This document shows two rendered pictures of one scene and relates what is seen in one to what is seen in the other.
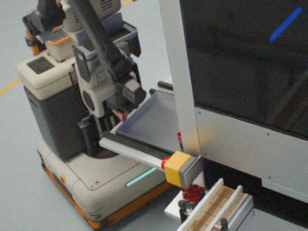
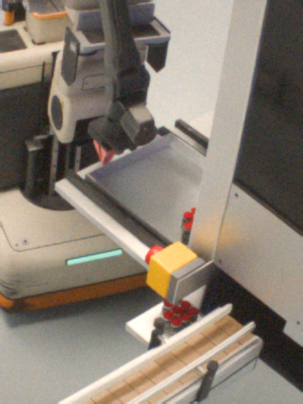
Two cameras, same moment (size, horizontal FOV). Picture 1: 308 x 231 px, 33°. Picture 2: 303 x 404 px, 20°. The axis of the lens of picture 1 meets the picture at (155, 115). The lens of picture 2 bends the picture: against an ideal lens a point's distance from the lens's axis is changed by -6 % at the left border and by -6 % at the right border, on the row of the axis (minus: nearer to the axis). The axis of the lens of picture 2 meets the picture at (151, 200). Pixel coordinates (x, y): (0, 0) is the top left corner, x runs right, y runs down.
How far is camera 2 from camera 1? 0.08 m
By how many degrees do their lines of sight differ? 3
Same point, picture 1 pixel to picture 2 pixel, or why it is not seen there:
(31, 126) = not seen: outside the picture
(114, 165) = (58, 224)
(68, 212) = not seen: outside the picture
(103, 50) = (116, 50)
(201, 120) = (235, 206)
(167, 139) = (164, 216)
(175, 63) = (226, 108)
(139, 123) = (126, 175)
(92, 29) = (113, 16)
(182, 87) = (224, 147)
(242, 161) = (270, 289)
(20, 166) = not seen: outside the picture
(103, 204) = (24, 277)
